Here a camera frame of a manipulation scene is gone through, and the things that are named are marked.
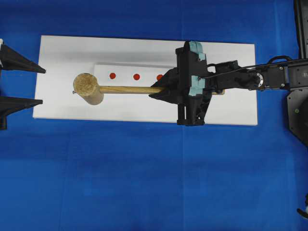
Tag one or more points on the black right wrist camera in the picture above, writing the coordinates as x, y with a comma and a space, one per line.
191, 65

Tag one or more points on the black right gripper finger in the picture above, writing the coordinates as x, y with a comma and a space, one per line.
166, 95
169, 79

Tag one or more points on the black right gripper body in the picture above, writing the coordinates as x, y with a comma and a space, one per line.
194, 108

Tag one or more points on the wooden mallet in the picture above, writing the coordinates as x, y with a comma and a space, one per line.
86, 86

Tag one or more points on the black side rail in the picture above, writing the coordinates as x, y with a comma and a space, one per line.
301, 22

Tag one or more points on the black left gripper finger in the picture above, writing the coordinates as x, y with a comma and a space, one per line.
10, 105
12, 60

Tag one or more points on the white foam board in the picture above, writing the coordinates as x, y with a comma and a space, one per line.
131, 62

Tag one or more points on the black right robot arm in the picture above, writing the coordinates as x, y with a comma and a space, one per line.
279, 73

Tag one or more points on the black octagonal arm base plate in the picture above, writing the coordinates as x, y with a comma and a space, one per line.
297, 105

